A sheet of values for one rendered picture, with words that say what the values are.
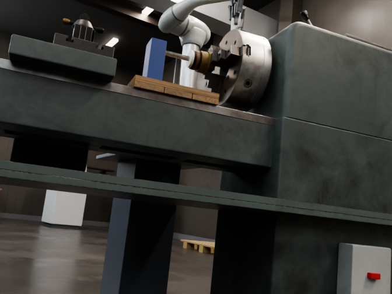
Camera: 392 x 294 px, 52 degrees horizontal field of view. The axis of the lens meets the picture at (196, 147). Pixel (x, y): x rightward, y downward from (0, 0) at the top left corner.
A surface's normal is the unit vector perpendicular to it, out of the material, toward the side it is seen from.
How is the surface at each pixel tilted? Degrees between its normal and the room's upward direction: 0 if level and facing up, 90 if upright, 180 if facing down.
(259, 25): 90
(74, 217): 90
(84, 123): 90
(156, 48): 90
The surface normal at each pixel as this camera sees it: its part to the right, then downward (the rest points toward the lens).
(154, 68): 0.37, -0.12
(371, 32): -0.85, -0.18
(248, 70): 0.32, 0.18
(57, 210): 0.59, -0.08
